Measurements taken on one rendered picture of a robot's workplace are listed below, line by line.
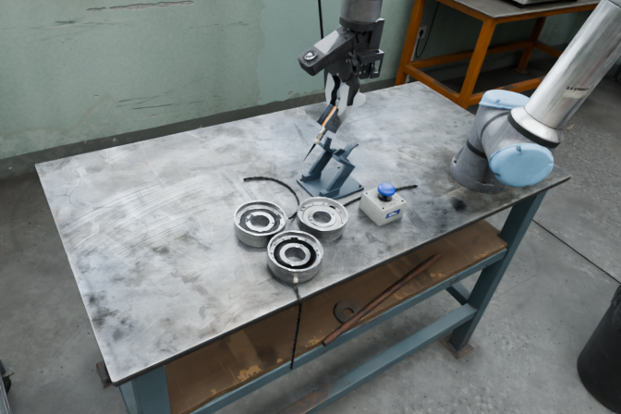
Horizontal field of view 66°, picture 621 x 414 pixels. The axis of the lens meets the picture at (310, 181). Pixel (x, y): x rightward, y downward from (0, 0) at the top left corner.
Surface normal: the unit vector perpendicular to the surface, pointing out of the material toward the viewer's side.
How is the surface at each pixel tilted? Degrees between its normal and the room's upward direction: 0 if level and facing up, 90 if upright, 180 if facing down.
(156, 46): 90
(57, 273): 0
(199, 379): 0
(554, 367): 0
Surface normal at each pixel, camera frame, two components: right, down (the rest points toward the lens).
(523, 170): -0.13, 0.69
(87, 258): 0.11, -0.79
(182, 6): 0.54, 0.55
